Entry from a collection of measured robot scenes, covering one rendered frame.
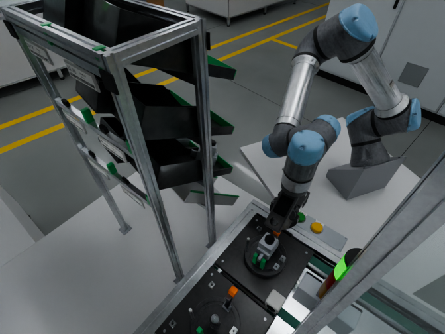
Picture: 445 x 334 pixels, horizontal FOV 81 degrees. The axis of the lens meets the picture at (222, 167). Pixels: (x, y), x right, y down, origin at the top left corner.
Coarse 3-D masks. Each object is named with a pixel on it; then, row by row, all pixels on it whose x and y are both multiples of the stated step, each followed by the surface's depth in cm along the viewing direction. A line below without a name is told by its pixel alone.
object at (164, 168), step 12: (156, 144) 72; (168, 144) 75; (180, 144) 79; (156, 156) 75; (168, 156) 78; (180, 156) 81; (192, 156) 83; (156, 168) 61; (168, 168) 62; (180, 168) 65; (192, 168) 68; (216, 168) 82; (228, 168) 80; (156, 180) 61; (168, 180) 64; (180, 180) 67; (192, 180) 71
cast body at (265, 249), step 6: (264, 240) 78; (270, 240) 77; (276, 240) 78; (258, 246) 79; (264, 246) 77; (270, 246) 76; (276, 246) 80; (258, 252) 80; (264, 252) 78; (270, 252) 77; (258, 258) 78
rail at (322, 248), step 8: (256, 208) 101; (264, 208) 101; (264, 216) 98; (288, 232) 92; (296, 232) 94; (304, 232) 93; (296, 240) 93; (304, 240) 91; (312, 240) 91; (320, 240) 91; (312, 248) 89; (320, 248) 89; (328, 248) 89; (320, 256) 90; (328, 256) 87; (336, 256) 88; (328, 264) 89; (336, 264) 86
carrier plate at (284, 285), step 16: (256, 224) 95; (240, 240) 90; (288, 240) 90; (224, 256) 86; (240, 256) 86; (288, 256) 86; (304, 256) 86; (224, 272) 84; (240, 272) 83; (288, 272) 82; (256, 288) 79; (272, 288) 79; (288, 288) 79
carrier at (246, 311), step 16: (208, 272) 83; (192, 288) 79; (208, 288) 79; (224, 288) 79; (192, 304) 76; (208, 304) 74; (240, 304) 76; (256, 304) 76; (176, 320) 73; (192, 320) 72; (208, 320) 72; (224, 320) 72; (240, 320) 73; (256, 320) 73; (272, 320) 73
